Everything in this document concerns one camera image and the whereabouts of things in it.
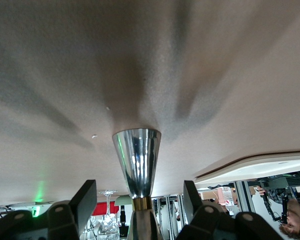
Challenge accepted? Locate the brown table cover cloth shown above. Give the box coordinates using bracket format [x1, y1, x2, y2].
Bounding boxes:
[0, 0, 300, 208]

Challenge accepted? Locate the person in plaid shirt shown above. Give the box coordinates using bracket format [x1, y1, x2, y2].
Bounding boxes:
[254, 172, 300, 240]

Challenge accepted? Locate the clear wine glass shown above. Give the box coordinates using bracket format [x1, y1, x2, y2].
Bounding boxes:
[97, 189, 121, 240]

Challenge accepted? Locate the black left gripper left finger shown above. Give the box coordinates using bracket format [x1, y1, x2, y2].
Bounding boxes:
[47, 179, 98, 240]

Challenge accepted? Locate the red board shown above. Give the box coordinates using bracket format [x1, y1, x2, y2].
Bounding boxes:
[92, 201, 120, 216]

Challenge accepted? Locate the cream rabbit print tray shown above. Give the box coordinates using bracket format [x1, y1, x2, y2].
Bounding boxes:
[193, 149, 300, 185]

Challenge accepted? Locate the silver metal jigger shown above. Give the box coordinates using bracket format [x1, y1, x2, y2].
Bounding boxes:
[111, 128, 164, 240]

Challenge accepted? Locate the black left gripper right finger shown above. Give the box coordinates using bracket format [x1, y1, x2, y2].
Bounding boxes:
[182, 179, 238, 240]

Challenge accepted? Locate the green round bowl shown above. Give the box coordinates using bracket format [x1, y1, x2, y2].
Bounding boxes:
[114, 195, 133, 207]

